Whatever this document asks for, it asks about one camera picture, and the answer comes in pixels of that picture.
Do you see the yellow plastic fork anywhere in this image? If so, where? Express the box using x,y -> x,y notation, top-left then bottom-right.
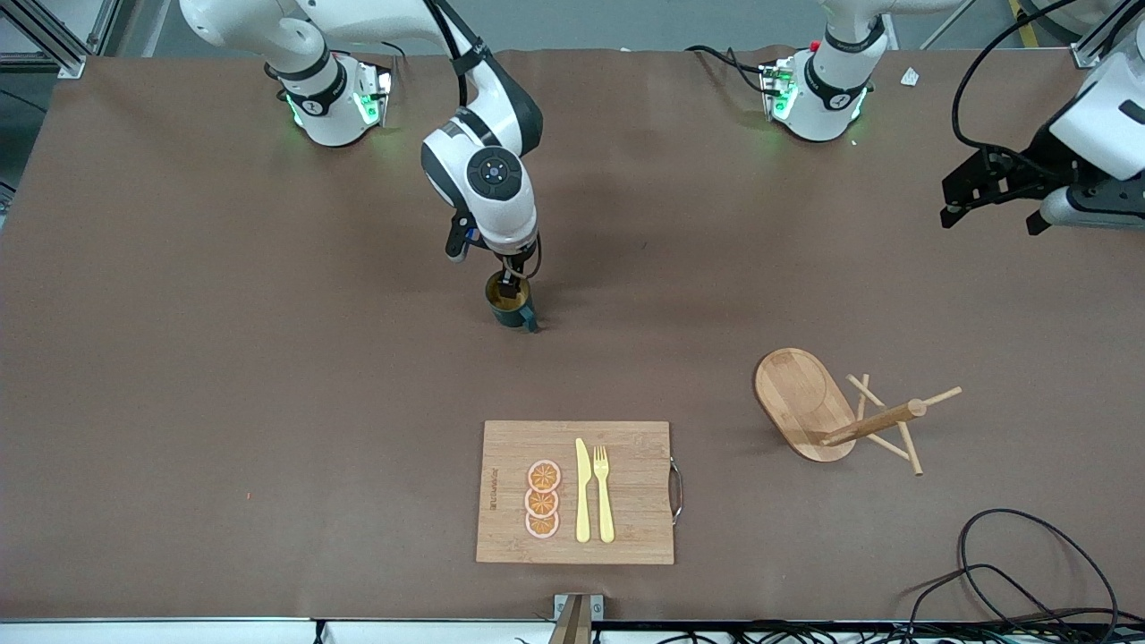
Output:
593,445 -> 616,545

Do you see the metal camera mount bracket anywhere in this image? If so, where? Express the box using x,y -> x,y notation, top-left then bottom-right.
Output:
547,593 -> 605,644

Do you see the black looped table cable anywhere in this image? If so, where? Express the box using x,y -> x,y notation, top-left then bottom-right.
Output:
895,508 -> 1121,644

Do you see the bamboo cutting board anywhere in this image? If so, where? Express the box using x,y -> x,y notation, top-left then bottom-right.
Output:
475,420 -> 685,566

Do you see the yellow plastic knife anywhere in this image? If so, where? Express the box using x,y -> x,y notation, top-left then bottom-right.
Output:
574,437 -> 593,544

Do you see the dark teal cup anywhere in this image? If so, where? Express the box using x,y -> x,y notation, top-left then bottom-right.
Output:
485,271 -> 540,334

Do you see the aluminium frame profile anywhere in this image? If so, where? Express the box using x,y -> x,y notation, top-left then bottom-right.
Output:
0,0 -> 122,80
1069,0 -> 1145,68

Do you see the black left base cable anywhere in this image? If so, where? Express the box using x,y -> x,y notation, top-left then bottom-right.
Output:
684,45 -> 770,95

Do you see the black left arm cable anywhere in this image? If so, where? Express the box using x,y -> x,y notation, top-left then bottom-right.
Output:
951,0 -> 1088,171

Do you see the wooden mug tree stand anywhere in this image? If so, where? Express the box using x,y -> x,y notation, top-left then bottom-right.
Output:
754,347 -> 963,477

